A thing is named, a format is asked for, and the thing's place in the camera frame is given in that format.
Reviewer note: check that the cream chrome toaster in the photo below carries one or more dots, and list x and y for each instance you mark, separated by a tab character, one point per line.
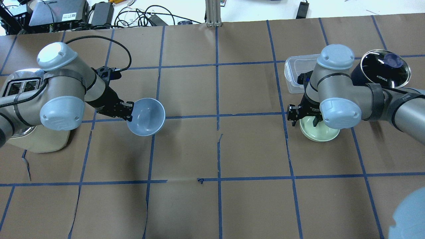
20	123

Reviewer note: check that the black power adapter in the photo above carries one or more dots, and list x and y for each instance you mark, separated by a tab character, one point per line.
101	14

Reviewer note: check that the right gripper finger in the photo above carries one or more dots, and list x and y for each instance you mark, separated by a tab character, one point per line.
317	119
294	114

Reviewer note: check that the aluminium frame post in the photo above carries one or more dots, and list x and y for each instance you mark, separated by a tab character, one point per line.
213	13

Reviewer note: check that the black power brick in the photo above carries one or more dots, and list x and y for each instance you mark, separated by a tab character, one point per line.
302	10

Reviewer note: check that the green bowl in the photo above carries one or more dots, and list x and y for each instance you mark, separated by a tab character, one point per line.
318	133

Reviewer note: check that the dark blue saucepan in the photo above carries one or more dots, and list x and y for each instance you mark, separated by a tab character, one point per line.
381	67

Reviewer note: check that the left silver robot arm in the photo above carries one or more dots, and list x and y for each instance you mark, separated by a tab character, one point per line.
68	85

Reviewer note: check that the clear plastic container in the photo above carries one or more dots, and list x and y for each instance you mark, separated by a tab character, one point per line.
294	67

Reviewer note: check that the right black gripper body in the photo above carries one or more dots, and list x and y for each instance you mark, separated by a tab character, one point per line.
309	107

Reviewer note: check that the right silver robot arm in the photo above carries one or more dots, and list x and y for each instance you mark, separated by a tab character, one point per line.
332	100

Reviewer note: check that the blue bowl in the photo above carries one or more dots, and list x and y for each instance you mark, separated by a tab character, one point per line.
148	117

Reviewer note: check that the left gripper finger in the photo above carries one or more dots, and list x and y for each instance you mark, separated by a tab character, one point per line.
126	109

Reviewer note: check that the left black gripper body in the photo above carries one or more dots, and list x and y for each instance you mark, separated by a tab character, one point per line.
107	102

